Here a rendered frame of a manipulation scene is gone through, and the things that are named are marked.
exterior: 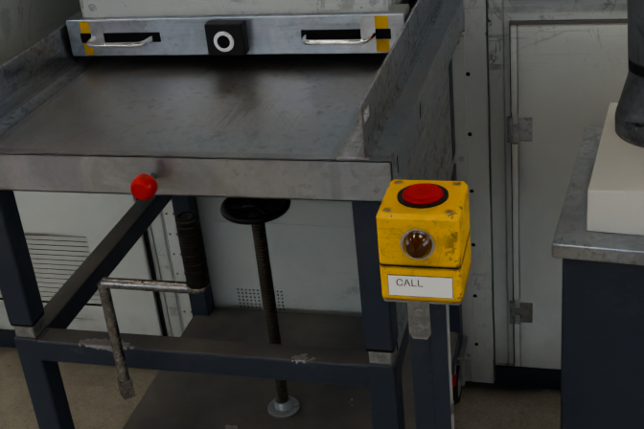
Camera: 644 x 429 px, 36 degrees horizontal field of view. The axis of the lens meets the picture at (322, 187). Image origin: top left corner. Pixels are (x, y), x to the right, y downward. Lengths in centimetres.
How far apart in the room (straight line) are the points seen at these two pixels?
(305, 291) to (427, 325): 113
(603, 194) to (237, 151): 44
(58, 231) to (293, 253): 53
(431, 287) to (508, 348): 117
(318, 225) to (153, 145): 80
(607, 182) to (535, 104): 65
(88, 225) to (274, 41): 86
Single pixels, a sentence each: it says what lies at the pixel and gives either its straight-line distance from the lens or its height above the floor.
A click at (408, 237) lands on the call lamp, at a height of 88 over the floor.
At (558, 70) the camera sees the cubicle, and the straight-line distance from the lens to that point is 182.
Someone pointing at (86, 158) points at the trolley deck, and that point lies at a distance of 132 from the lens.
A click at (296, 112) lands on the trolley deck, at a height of 85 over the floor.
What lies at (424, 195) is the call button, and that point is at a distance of 97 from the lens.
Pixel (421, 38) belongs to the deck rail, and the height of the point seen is 86.
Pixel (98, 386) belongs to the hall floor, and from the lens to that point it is 235.
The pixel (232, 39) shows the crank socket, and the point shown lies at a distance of 151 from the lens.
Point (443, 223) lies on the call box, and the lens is 95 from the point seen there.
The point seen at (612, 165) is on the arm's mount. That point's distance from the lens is 126.
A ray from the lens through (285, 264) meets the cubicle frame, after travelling 213.
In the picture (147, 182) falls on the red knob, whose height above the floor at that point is 83.
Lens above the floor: 135
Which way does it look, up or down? 26 degrees down
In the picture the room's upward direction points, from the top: 6 degrees counter-clockwise
